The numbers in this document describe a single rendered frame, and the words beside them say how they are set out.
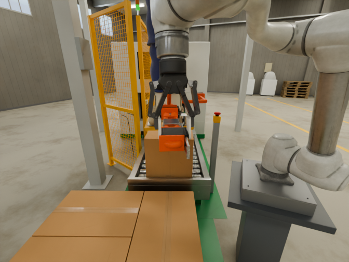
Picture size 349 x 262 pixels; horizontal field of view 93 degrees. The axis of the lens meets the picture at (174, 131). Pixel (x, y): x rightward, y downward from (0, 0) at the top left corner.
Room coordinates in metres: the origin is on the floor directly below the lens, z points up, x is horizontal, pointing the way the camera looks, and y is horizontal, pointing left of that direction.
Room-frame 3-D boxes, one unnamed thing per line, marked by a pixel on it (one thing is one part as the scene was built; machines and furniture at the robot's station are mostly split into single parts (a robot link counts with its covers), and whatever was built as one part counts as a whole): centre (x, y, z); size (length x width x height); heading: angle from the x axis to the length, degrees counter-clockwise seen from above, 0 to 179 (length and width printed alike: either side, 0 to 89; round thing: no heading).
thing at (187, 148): (0.54, -0.04, 1.26); 0.31 x 0.03 x 0.05; 3
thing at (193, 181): (1.18, 0.04, 0.58); 0.70 x 0.03 x 0.06; 89
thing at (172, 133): (0.48, 0.01, 1.26); 0.08 x 0.07 x 0.05; 4
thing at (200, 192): (1.17, 0.04, 0.47); 0.70 x 0.03 x 0.15; 89
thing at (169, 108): (0.83, 0.03, 1.26); 0.10 x 0.08 x 0.06; 94
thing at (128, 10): (2.19, 0.75, 1.05); 0.87 x 0.10 x 2.10; 51
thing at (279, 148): (0.89, -0.63, 1.00); 0.18 x 0.16 x 0.22; 29
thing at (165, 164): (1.52, 0.03, 0.75); 0.60 x 0.40 x 0.40; 178
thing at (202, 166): (2.34, -0.29, 0.50); 2.31 x 0.05 x 0.19; 179
